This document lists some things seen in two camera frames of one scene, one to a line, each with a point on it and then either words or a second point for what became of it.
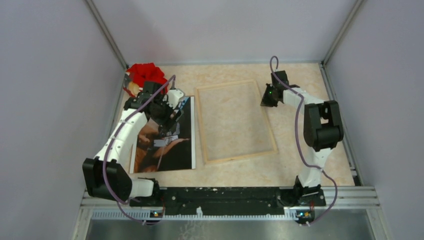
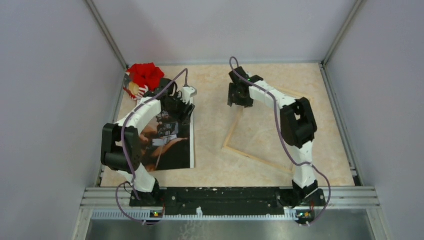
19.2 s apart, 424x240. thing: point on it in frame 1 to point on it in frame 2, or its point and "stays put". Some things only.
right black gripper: [264, 101] to [233, 99]
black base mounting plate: [224, 201] stays put
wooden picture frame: [201, 127] to [229, 135]
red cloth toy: [139, 73] stays put
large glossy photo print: [170, 148] stays put
